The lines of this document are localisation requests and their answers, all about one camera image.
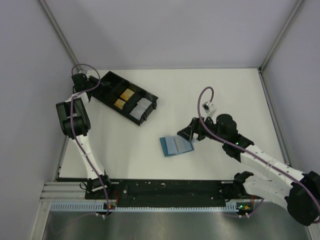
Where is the blue card holder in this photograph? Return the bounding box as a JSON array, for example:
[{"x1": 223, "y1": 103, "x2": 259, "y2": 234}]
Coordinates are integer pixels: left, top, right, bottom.
[{"x1": 159, "y1": 135, "x2": 194, "y2": 157}]

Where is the white credit card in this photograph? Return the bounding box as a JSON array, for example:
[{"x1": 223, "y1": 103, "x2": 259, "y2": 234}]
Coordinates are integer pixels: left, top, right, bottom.
[{"x1": 137, "y1": 98, "x2": 152, "y2": 110}]

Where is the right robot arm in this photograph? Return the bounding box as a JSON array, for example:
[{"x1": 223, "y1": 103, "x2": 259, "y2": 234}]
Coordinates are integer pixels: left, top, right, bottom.
[{"x1": 177, "y1": 114, "x2": 320, "y2": 226}]

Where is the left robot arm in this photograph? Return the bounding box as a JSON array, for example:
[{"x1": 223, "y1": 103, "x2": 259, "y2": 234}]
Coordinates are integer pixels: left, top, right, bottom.
[{"x1": 55, "y1": 73, "x2": 112, "y2": 194}]

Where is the lower gold card in tray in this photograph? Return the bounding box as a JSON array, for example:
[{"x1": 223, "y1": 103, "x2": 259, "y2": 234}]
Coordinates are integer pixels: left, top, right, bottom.
[{"x1": 114, "y1": 99, "x2": 126, "y2": 110}]

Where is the gold card in tray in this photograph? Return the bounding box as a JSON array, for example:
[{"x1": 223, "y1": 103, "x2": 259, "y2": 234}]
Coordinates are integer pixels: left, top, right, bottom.
[
  {"x1": 120, "y1": 88, "x2": 135, "y2": 101},
  {"x1": 114, "y1": 99, "x2": 126, "y2": 110}
]

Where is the upper gold card in tray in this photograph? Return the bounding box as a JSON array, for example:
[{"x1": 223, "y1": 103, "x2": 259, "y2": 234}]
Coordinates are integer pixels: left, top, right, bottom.
[{"x1": 120, "y1": 88, "x2": 135, "y2": 101}]

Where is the white card in tray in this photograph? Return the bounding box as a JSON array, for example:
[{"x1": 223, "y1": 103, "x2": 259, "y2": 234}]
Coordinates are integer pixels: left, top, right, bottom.
[{"x1": 130, "y1": 105, "x2": 145, "y2": 121}]

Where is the black organizer tray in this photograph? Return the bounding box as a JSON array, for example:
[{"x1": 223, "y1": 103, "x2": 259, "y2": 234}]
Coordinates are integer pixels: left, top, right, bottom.
[{"x1": 91, "y1": 71, "x2": 158, "y2": 126}]

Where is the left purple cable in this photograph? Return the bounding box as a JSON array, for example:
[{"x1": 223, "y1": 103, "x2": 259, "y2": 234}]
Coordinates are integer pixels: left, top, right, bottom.
[{"x1": 70, "y1": 63, "x2": 116, "y2": 218}]

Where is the purple cable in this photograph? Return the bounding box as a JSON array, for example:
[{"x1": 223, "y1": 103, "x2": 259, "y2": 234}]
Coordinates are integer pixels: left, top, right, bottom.
[
  {"x1": 197, "y1": 86, "x2": 320, "y2": 218},
  {"x1": 70, "y1": 63, "x2": 116, "y2": 218}
]

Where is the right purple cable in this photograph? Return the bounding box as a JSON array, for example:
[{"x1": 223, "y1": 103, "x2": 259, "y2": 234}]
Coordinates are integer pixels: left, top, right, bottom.
[{"x1": 197, "y1": 86, "x2": 320, "y2": 218}]

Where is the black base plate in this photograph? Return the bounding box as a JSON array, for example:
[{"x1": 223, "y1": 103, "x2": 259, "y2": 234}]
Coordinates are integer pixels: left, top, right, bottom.
[{"x1": 79, "y1": 179, "x2": 252, "y2": 208}]

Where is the left aluminium frame post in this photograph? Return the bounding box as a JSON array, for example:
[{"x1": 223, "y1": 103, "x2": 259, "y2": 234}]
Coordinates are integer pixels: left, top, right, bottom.
[{"x1": 37, "y1": 0, "x2": 83, "y2": 71}]

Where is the aluminium frame post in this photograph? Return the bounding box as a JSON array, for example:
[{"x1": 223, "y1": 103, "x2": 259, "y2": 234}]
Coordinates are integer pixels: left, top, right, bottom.
[
  {"x1": 258, "y1": 0, "x2": 305, "y2": 72},
  {"x1": 37, "y1": 0, "x2": 83, "y2": 71}
]

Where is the aluminium front rail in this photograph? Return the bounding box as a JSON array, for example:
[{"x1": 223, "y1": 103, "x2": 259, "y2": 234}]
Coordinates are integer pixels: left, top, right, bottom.
[{"x1": 41, "y1": 181, "x2": 313, "y2": 201}]

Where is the grey slotted cable duct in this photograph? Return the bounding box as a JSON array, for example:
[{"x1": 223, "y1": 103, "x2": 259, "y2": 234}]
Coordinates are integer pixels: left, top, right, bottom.
[{"x1": 49, "y1": 201, "x2": 238, "y2": 213}]

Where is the right aluminium frame post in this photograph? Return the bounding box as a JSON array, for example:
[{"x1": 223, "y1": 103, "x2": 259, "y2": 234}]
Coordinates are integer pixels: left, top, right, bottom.
[{"x1": 258, "y1": 0, "x2": 305, "y2": 72}]

